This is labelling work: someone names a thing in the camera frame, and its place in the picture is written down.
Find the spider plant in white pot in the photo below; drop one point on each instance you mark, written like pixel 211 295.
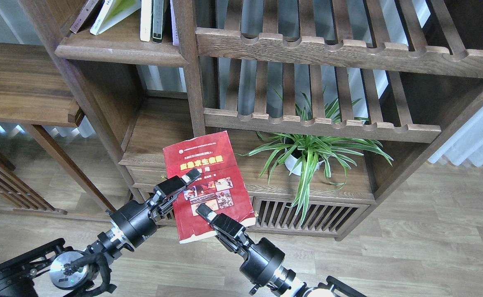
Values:
pixel 309 150

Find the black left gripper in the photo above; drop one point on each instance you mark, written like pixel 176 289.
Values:
pixel 134 222

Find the red book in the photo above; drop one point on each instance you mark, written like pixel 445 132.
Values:
pixel 220 185

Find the dark maroon book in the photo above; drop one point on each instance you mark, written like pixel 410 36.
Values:
pixel 84 15

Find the dark wooden bookshelf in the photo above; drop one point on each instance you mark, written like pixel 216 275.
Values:
pixel 341 76

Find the slatted wooden rack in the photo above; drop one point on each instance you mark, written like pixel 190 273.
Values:
pixel 24 199

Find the wooden side table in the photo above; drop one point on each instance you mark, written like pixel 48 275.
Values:
pixel 34 95

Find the white curtain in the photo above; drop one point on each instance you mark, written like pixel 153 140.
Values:
pixel 465 146

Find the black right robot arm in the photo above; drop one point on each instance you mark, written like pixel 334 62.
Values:
pixel 331 288

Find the yellow green book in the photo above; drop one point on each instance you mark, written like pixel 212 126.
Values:
pixel 112 12

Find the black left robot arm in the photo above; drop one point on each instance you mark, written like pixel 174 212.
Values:
pixel 87 273

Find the white upright book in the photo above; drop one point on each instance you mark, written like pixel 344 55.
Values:
pixel 146 20

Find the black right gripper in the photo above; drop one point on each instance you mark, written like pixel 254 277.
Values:
pixel 262 262

